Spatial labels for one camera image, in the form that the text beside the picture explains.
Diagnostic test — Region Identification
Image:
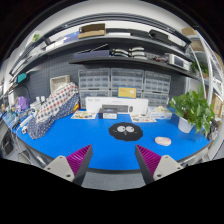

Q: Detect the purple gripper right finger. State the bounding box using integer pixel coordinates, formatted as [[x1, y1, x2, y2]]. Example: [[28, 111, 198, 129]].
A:
[[135, 145, 182, 184]]

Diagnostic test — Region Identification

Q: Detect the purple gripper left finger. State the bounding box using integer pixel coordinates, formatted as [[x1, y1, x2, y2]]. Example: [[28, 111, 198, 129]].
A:
[[44, 145, 93, 186]]

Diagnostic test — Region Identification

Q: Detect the black cartoon mouse pad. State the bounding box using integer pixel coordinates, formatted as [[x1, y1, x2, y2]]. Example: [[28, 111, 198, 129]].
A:
[[108, 122, 143, 141]]

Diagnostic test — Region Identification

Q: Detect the blue table mat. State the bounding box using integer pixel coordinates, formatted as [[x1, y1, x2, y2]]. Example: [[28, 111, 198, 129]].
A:
[[14, 114, 209, 170]]

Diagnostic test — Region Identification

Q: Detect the right picture card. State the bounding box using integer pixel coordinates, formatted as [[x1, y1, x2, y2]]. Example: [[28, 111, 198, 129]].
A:
[[130, 114, 155, 123]]

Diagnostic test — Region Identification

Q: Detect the picture card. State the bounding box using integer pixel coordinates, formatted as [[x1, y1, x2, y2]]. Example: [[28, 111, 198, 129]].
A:
[[71, 111, 96, 119], [130, 114, 155, 123]]

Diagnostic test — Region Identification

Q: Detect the white clear plastic box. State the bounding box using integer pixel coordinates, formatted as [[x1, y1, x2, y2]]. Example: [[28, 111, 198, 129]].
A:
[[148, 106, 172, 119]]

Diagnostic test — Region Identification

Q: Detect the left picture card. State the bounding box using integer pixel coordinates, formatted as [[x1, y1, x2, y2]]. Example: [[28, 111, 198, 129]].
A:
[[71, 111, 96, 119]]

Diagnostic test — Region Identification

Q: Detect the small black box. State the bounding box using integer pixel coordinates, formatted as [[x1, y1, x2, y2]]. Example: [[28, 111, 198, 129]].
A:
[[98, 108, 117, 119]]

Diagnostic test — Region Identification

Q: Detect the white keyboard box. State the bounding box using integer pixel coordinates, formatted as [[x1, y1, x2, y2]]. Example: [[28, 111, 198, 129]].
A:
[[85, 97, 149, 114]]

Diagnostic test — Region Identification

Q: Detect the patterned fabric bundle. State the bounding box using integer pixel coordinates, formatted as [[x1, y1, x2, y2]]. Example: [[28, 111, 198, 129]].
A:
[[27, 82, 79, 139]]

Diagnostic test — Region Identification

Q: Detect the green potted plant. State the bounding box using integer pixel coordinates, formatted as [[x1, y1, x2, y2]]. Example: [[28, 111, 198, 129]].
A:
[[169, 85, 215, 136]]

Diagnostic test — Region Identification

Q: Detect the yellow card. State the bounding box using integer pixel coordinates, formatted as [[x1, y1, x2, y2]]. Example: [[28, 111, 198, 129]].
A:
[[118, 87, 136, 98]]

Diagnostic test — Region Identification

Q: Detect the grey drawer organizer cabinet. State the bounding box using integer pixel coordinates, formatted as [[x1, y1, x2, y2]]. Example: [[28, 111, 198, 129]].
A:
[[78, 68, 171, 109]]

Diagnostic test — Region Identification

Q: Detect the white wicker basket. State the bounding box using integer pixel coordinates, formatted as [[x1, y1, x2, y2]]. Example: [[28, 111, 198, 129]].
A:
[[50, 75, 70, 92]]

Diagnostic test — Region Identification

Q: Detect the grey instrument on shelf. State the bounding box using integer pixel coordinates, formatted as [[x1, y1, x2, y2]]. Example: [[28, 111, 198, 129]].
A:
[[168, 54, 190, 71]]

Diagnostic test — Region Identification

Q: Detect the cardboard box on shelf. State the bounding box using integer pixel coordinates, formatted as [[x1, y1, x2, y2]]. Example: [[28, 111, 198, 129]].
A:
[[78, 23, 106, 39]]

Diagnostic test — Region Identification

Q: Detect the dark wall shelf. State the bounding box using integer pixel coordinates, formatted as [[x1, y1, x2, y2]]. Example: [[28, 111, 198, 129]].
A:
[[68, 57, 196, 79]]

